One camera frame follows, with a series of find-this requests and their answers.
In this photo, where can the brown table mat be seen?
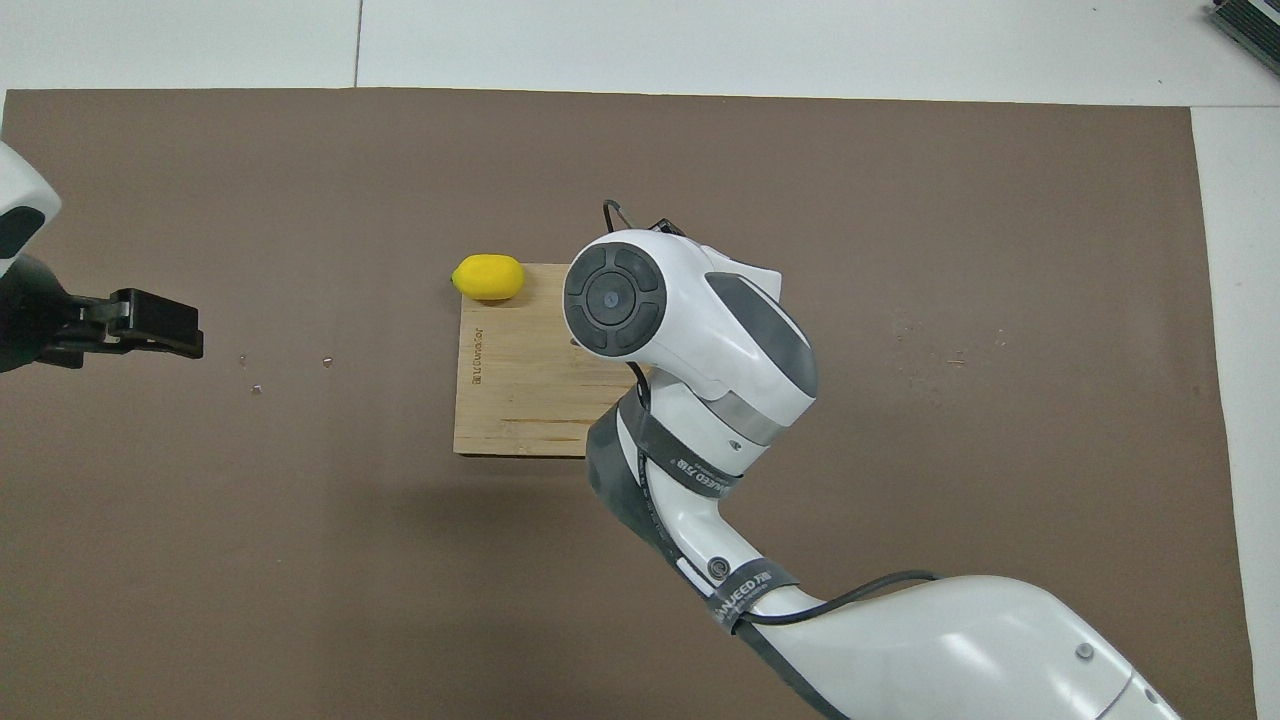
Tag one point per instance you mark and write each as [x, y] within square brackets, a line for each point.
[300, 560]

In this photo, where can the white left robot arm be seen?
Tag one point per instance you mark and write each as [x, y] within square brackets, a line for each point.
[20, 200]

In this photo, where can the yellow lemon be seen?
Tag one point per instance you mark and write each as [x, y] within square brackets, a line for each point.
[488, 278]

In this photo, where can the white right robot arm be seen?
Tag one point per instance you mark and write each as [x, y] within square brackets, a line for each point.
[720, 340]

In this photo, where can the wooden cutting board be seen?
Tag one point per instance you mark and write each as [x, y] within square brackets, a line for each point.
[520, 380]

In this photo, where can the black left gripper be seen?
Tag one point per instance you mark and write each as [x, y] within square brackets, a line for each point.
[30, 320]

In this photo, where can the grey ribbed device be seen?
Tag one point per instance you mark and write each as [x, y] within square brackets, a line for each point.
[1250, 25]

